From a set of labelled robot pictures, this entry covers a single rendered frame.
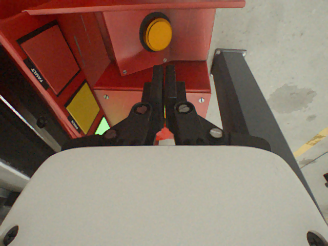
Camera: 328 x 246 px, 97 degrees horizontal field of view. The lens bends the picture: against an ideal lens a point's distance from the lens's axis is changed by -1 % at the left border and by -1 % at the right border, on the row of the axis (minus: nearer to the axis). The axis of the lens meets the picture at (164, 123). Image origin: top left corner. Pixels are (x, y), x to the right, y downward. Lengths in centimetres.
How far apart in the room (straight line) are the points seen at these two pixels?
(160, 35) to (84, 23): 23
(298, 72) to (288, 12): 40
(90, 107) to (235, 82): 65
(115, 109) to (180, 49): 13
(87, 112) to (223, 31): 89
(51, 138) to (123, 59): 19
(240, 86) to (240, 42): 37
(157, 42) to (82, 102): 12
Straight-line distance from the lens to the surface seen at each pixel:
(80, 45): 39
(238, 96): 68
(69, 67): 19
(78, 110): 19
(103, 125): 24
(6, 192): 47
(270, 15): 105
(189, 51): 25
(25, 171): 30
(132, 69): 23
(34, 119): 30
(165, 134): 21
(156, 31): 21
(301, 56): 123
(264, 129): 59
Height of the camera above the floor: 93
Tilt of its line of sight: 40 degrees down
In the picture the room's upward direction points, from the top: 172 degrees counter-clockwise
